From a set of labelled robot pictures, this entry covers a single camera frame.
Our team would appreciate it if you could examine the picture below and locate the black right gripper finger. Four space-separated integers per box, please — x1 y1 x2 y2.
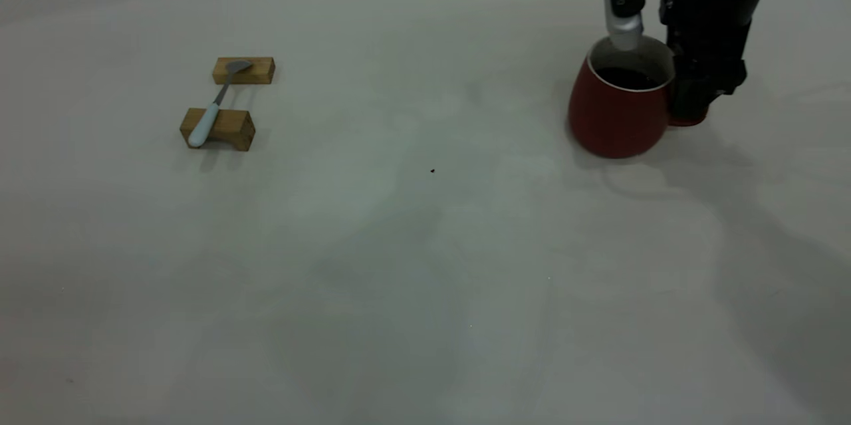
604 0 646 52
665 23 751 126

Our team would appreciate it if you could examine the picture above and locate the red ceramic mug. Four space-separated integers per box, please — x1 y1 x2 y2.
567 36 707 160

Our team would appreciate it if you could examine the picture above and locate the spoon with pale blue handle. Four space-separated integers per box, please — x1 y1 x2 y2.
188 60 254 148

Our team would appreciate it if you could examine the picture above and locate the dark coffee liquid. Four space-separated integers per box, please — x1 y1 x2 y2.
595 67 662 90

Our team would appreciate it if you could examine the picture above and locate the plain rectangular wooden block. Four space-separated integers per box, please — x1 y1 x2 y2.
213 57 276 86

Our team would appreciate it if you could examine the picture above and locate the arched wooden block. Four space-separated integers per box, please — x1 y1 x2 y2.
180 108 257 152

